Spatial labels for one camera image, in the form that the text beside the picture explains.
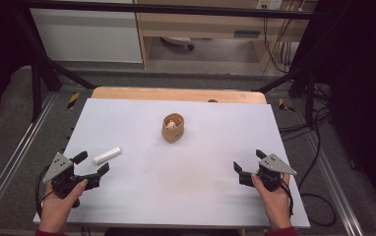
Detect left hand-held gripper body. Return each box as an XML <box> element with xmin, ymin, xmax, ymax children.
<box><xmin>42</xmin><ymin>151</ymin><xmax>102</xmax><ymax>208</ymax></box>

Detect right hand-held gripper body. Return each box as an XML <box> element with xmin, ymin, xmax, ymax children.
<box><xmin>238</xmin><ymin>153</ymin><xmax>298</xmax><ymax>193</ymax></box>

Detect white cylinder stick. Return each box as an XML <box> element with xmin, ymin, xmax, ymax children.
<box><xmin>94</xmin><ymin>146</ymin><xmax>122</xmax><ymax>165</ymax></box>

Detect brown round cup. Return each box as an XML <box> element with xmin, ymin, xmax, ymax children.
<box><xmin>161</xmin><ymin>112</ymin><xmax>186</xmax><ymax>144</ymax></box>

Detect person's right hand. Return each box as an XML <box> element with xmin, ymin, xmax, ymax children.
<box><xmin>250</xmin><ymin>172</ymin><xmax>292</xmax><ymax>231</ymax></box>

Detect person's left hand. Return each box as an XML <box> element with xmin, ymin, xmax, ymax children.
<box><xmin>37</xmin><ymin>178</ymin><xmax>89</xmax><ymax>234</ymax></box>

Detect black yellow tape marker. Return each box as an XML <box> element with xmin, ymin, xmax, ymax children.
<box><xmin>278</xmin><ymin>97</ymin><xmax>296</xmax><ymax>113</ymax></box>
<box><xmin>66</xmin><ymin>91</ymin><xmax>81</xmax><ymax>111</ymax></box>

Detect light wooden table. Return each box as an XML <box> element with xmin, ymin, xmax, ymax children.
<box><xmin>91</xmin><ymin>86</ymin><xmax>268</xmax><ymax>105</ymax></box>

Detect white cabinet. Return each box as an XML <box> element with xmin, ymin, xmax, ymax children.
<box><xmin>29</xmin><ymin>7</ymin><xmax>144</xmax><ymax>64</ymax></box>

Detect office chair base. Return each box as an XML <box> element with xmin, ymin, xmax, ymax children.
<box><xmin>159</xmin><ymin>35</ymin><xmax>196</xmax><ymax>52</ymax></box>

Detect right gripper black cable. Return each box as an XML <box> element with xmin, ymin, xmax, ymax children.
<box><xmin>279</xmin><ymin>178</ymin><xmax>295</xmax><ymax>218</ymax></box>

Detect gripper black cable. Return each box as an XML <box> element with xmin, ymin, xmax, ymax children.
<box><xmin>34</xmin><ymin>164</ymin><xmax>54</xmax><ymax>218</ymax></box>
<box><xmin>279</xmin><ymin>178</ymin><xmax>295</xmax><ymax>218</ymax></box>

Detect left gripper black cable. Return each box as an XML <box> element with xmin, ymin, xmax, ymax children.
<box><xmin>34</xmin><ymin>164</ymin><xmax>54</xmax><ymax>218</ymax></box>

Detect black floor cable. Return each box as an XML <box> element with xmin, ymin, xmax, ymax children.
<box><xmin>278</xmin><ymin>83</ymin><xmax>339</xmax><ymax>228</ymax></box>

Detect aluminium floor rail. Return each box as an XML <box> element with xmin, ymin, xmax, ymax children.
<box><xmin>0</xmin><ymin>92</ymin><xmax>58</xmax><ymax>224</ymax></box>
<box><xmin>302</xmin><ymin>129</ymin><xmax>365</xmax><ymax>236</ymax></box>

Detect hanging black cables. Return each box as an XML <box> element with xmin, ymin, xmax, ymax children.
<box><xmin>262</xmin><ymin>9</ymin><xmax>303</xmax><ymax>75</ymax></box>

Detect white wall socket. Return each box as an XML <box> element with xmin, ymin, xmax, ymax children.
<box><xmin>255</xmin><ymin>0</ymin><xmax>284</xmax><ymax>11</ymax></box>

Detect black metal frame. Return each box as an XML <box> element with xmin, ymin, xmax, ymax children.
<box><xmin>11</xmin><ymin>0</ymin><xmax>322</xmax><ymax>124</ymax></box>

